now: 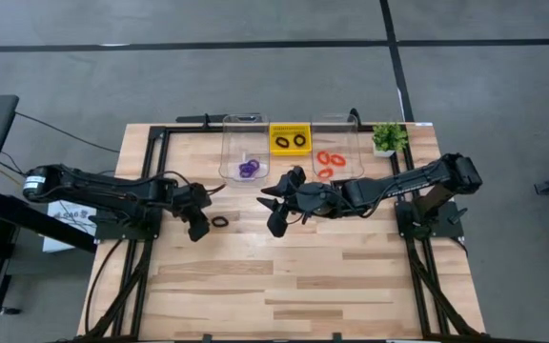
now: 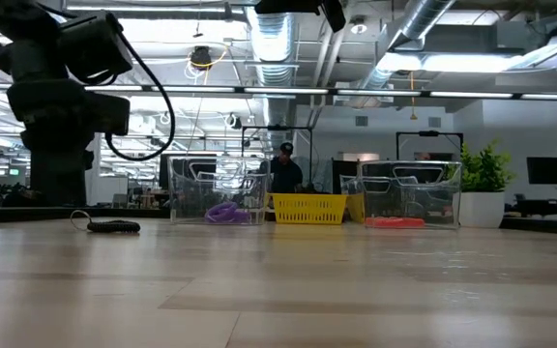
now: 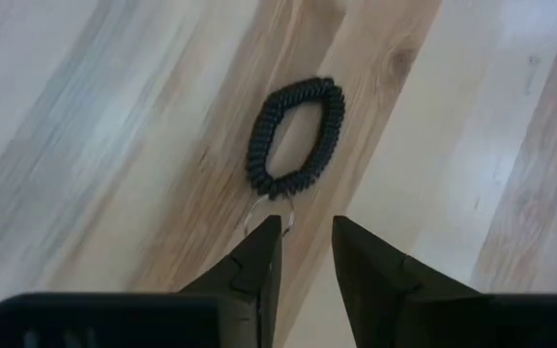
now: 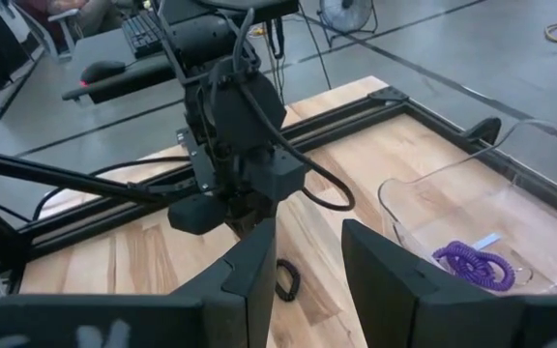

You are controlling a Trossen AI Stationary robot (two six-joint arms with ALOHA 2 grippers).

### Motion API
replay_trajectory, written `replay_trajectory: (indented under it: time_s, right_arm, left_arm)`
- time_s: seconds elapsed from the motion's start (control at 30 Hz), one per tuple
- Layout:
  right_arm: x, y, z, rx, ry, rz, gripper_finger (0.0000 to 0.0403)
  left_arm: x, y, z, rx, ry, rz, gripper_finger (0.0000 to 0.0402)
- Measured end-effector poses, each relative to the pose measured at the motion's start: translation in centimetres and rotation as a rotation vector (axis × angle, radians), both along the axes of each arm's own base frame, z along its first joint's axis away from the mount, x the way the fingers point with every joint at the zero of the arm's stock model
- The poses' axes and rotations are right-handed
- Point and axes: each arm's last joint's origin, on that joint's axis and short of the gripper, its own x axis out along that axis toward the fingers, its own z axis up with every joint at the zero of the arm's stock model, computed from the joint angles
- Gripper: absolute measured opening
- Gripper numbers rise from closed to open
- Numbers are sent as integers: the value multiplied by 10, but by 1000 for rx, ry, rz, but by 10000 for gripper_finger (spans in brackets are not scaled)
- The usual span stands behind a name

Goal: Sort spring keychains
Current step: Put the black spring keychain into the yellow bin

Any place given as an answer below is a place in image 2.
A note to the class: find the white ceiling sensor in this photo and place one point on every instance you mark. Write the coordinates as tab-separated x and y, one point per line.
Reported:
358	28

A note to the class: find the green plant in white pot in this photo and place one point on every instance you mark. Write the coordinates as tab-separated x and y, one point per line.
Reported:
481	210

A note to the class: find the black aluminium frame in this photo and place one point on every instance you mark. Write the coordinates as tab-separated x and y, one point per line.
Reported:
114	213

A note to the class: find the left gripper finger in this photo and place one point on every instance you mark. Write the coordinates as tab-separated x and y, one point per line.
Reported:
58	174

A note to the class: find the black ceiling device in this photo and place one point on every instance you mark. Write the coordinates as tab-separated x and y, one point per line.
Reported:
201	57

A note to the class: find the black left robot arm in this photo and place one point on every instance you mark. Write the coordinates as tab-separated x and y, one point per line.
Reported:
8	19

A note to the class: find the clear plastic bin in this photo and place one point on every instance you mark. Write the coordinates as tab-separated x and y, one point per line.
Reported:
433	203
186	193

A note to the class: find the silver ventilation duct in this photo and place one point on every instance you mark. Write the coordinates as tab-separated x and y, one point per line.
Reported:
423	19
271	43

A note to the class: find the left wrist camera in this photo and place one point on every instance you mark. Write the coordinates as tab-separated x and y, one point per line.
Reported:
95	48

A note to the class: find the person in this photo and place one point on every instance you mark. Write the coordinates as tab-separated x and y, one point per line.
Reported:
285	176

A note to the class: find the bright ceiling light panel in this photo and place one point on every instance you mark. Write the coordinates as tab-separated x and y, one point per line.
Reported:
452	63

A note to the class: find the yellow plastic basket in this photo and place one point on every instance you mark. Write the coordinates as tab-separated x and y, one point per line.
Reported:
307	209

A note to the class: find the long ceiling light strip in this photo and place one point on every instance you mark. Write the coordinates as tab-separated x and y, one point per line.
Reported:
283	90

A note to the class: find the black desk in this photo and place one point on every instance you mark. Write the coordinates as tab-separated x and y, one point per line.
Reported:
549	208

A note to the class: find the black monitor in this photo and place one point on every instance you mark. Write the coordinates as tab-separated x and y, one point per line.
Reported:
547	170

